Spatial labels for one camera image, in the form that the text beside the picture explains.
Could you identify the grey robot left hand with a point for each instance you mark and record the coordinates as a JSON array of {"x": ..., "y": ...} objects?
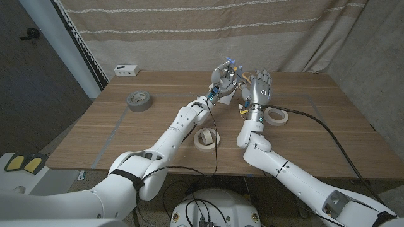
[{"x": 225, "y": 82}]

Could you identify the grey tape strip marking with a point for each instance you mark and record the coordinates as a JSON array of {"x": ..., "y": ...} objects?
[
  {"x": 315, "y": 104},
  {"x": 110, "y": 138}
]

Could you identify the grey duct tape roll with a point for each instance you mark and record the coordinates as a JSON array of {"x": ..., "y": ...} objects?
[{"x": 136, "y": 107}]

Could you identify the white tissue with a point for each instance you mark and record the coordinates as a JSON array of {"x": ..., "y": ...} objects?
[{"x": 228, "y": 98}]

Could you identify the white power strip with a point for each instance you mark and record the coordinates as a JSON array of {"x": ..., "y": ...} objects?
[{"x": 126, "y": 70}]

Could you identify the large beige masking tape roll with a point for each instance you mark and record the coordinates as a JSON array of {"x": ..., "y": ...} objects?
[{"x": 206, "y": 147}]

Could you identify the beige striped curtain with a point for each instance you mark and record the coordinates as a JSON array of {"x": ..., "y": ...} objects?
[{"x": 205, "y": 38}]

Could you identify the black white zigzag rail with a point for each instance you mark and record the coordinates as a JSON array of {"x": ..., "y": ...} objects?
[{"x": 82, "y": 47}]

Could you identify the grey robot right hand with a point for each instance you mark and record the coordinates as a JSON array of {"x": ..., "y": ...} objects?
[{"x": 260, "y": 91}]

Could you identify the small beige masking tape roll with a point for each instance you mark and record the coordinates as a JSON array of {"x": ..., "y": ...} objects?
[{"x": 209, "y": 138}]

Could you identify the medium beige masking tape roll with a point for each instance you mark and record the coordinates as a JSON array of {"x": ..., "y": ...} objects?
[{"x": 281, "y": 120}]

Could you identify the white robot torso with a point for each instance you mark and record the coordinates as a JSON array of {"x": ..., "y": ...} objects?
[{"x": 233, "y": 205}]

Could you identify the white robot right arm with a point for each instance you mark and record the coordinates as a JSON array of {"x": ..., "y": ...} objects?
[{"x": 300, "y": 183}]

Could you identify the white door frame post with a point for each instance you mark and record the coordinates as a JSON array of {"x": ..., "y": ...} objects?
[{"x": 61, "y": 41}]

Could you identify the white floor platform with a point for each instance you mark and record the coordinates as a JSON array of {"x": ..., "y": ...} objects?
[{"x": 53, "y": 181}]

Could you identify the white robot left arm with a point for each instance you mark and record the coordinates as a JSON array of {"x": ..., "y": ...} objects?
[{"x": 142, "y": 167}]

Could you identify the grey table leg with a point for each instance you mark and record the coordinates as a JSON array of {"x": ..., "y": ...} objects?
[{"x": 300, "y": 211}]

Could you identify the yellow black foot pedal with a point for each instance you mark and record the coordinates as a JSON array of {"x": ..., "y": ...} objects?
[
  {"x": 37, "y": 162},
  {"x": 15, "y": 162}
]

